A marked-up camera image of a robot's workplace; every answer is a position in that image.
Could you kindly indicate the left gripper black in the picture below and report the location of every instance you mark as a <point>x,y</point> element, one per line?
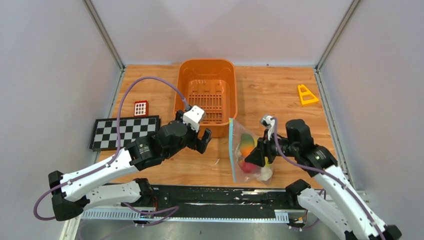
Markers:
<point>201,144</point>

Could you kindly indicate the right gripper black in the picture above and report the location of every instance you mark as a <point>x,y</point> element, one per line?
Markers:
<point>257,156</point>

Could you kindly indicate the red toy tomato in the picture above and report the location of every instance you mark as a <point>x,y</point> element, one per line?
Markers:
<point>248,168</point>

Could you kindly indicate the orange green toy mango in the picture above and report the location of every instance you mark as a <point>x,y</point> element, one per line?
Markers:
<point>246,145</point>

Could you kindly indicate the white toy mushroom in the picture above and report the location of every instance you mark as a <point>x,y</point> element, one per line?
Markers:
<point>265,174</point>

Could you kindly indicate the clear zip top bag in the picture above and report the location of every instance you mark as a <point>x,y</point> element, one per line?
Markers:
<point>236,129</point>

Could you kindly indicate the orange plastic basket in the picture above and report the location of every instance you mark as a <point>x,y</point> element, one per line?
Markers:
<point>211,84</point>

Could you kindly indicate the yellow toy banana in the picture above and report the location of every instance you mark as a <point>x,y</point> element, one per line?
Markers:
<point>267,163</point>

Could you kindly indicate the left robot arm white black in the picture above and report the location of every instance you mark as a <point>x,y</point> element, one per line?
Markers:
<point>75,192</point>

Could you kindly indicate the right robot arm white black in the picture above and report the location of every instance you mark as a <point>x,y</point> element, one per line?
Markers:
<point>349,218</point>

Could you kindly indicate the red white grid block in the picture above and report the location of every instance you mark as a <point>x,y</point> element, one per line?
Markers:
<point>141,108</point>

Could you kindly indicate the yellow triangular plastic stand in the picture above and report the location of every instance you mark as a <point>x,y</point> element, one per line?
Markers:
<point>306,97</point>

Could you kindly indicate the black white checkerboard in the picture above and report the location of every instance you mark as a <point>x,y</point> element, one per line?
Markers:
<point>104,136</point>

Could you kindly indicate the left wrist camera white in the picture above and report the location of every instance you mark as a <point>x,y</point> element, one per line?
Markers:
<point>193,117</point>

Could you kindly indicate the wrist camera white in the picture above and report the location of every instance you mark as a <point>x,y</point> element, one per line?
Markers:
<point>193,117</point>
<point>269,123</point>

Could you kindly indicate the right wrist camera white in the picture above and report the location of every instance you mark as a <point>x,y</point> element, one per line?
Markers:
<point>269,123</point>

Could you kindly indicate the black mounting base plate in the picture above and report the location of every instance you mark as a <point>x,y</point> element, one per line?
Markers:
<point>219,202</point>

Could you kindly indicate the right aluminium frame post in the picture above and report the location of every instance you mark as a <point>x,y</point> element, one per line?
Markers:
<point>348,15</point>

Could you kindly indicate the aluminium frame post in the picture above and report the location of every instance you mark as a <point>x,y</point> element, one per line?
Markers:
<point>348,15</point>
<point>96,18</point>

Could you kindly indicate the left aluminium frame post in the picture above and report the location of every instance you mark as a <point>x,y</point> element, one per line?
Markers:
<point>96,18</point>

